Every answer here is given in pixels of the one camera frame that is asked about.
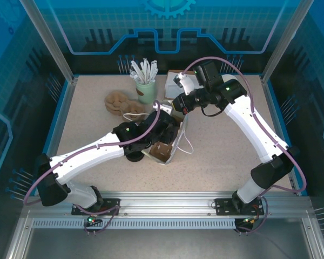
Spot brown pulp cup carrier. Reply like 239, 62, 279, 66
149, 142, 174, 160

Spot white and green paper bag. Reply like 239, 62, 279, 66
123, 99, 194, 166

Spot white paper straw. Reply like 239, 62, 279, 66
129, 60, 141, 81
140, 58, 150, 81
148, 60, 159, 81
134, 67, 148, 84

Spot brown cardboard napkin box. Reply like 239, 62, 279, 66
164, 69, 197, 105

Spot white paper napkins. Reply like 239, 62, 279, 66
164, 72, 185, 94

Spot stack of black cup lids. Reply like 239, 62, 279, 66
125, 152, 145, 163

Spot mint green straw mug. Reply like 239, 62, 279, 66
135, 80, 158, 105

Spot stack of brown pulp carriers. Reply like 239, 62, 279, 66
104, 90, 146, 124

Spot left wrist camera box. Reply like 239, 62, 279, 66
154, 103, 174, 114

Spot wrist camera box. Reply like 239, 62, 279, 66
173, 73, 195, 96
154, 103, 174, 114

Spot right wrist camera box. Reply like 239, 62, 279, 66
173, 73, 195, 96

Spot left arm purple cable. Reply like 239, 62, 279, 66
23, 100, 161, 236

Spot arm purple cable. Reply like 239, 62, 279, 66
23, 100, 161, 236
181, 56, 307, 236

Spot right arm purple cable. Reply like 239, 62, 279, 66
181, 56, 307, 236

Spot right gripper black thin cable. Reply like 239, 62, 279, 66
200, 104, 225, 118

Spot blue edged table side rail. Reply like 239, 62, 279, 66
29, 76, 79, 196
260, 75, 307, 196

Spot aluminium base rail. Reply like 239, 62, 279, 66
23, 190, 313, 220

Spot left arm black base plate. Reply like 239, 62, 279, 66
71, 197, 122, 216

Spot aluminium frame post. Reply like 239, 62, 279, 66
19, 0, 79, 81
260, 0, 314, 83

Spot slotted grey cable duct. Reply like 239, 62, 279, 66
31, 219, 238, 230

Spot cable connector with LED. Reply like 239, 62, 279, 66
86, 214, 103, 227
237, 216, 257, 227

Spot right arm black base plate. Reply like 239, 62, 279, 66
214, 197, 265, 216

